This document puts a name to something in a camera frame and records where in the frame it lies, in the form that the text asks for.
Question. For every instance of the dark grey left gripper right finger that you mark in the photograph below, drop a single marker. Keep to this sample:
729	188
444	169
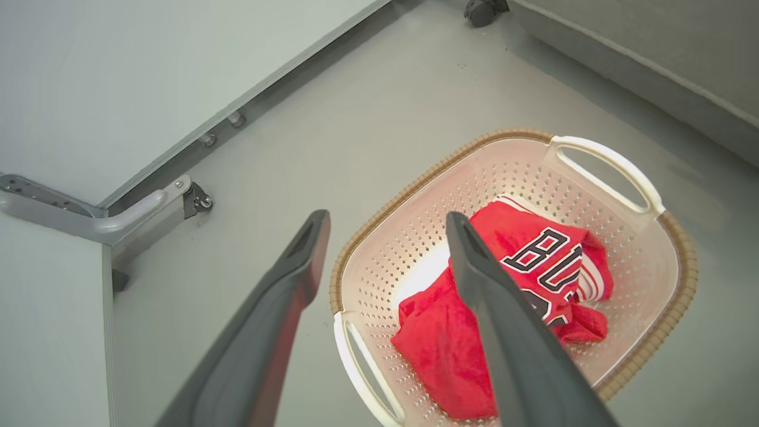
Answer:
522	367

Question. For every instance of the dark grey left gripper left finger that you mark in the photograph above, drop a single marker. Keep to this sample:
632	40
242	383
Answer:
249	367

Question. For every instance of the plain red garment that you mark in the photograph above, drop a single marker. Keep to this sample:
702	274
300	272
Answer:
439	350

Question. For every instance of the red lettered basketball jersey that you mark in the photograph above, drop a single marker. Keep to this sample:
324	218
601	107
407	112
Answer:
533	249

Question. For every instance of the cream perforated laundry basket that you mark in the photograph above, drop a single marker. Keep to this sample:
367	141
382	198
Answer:
415	237

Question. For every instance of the black partition foot pad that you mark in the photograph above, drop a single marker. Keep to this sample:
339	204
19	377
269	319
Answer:
120	280

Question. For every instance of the black caster wheel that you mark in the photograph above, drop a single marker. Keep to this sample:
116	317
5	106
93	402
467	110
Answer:
198	201
481	12

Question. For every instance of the white partition panel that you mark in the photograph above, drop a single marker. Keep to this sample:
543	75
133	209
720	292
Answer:
47	326
118	89

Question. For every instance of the small metal levelling foot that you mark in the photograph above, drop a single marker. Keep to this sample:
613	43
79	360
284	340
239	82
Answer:
207	140
236	120

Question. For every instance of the grey partition foot bracket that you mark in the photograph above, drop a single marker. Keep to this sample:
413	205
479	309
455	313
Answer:
136	216

